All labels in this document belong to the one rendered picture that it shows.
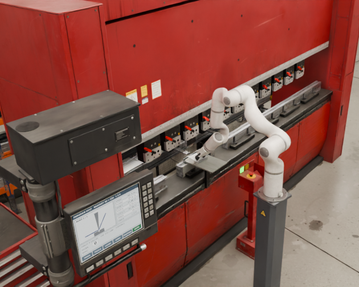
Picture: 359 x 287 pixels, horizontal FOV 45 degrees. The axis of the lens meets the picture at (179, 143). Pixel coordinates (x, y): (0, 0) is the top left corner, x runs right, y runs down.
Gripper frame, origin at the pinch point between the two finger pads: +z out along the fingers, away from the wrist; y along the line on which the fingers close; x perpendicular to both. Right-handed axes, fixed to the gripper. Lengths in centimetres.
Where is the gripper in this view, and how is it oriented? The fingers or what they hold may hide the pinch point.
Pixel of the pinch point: (200, 156)
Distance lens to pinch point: 329.4
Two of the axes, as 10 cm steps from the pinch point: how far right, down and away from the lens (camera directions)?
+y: -7.8, 3.2, -5.3
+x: 5.0, 8.3, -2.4
